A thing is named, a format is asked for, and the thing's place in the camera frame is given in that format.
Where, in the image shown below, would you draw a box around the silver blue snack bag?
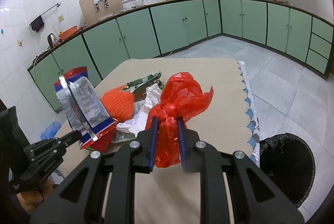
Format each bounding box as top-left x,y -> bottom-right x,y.
54,66 -> 117,149

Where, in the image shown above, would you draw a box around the white plastic bag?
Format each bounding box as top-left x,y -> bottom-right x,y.
117,84 -> 162,137

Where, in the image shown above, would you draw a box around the orange foam fruit net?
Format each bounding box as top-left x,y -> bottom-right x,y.
101,85 -> 134,122

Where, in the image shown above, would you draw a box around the red plastic bag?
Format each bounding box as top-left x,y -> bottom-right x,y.
145,72 -> 213,168

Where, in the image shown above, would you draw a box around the red paper cup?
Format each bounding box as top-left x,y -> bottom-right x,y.
87,129 -> 116,153

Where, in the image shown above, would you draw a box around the black trash bin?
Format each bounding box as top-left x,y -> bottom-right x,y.
259,132 -> 316,207

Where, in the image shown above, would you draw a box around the green lower kitchen cabinets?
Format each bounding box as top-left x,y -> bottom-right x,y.
28,0 -> 333,110

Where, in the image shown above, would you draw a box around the person's left hand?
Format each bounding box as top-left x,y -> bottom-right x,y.
16,179 -> 53,214

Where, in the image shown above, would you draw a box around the blue plastic bag on floor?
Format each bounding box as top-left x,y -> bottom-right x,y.
40,121 -> 61,140

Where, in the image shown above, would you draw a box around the green flattened carton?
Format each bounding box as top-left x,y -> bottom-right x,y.
122,71 -> 162,95

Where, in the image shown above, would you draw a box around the electric kettle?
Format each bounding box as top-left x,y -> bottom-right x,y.
47,33 -> 58,48

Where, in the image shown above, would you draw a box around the orange plastic basket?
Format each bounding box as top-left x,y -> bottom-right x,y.
59,25 -> 78,41

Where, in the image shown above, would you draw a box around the brown cardboard box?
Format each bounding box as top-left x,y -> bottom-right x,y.
79,0 -> 123,26

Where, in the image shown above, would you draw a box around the dark towel on rail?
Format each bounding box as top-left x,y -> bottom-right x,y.
30,15 -> 45,32

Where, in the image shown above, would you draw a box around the chrome towel rail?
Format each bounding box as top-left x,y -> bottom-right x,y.
36,2 -> 61,18

